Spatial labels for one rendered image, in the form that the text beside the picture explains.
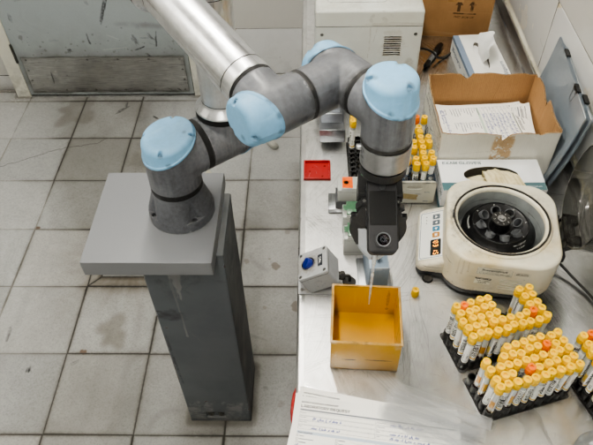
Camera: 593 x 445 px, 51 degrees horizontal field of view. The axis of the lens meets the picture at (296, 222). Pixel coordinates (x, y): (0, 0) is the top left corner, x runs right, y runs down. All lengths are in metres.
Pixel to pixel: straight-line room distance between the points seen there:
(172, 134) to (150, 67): 2.02
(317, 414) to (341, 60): 0.63
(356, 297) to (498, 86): 0.76
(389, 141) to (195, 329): 0.97
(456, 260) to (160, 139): 0.65
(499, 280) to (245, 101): 0.71
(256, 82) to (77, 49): 2.55
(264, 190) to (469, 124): 1.33
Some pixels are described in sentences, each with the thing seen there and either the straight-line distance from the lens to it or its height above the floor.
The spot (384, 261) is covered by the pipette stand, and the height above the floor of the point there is 0.98.
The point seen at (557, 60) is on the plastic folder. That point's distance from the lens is 1.77.
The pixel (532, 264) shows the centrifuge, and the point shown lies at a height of 0.99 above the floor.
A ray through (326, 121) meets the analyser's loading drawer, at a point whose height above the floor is 0.92.
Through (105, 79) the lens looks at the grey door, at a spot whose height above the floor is 0.10.
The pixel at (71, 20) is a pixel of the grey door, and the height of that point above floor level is 0.44.
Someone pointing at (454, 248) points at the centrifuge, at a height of 0.99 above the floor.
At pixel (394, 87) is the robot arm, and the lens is 0.82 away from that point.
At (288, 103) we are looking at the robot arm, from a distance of 0.84.
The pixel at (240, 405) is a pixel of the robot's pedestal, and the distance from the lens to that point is 2.06.
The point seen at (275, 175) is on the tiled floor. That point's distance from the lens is 2.85.
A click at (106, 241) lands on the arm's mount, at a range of 1.44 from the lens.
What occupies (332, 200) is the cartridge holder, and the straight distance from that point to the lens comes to 1.49.
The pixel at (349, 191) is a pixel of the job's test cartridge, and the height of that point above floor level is 0.94.
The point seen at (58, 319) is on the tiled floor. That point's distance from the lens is 2.53.
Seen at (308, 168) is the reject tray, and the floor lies 0.88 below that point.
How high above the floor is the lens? 1.96
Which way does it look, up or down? 48 degrees down
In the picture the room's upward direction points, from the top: 2 degrees counter-clockwise
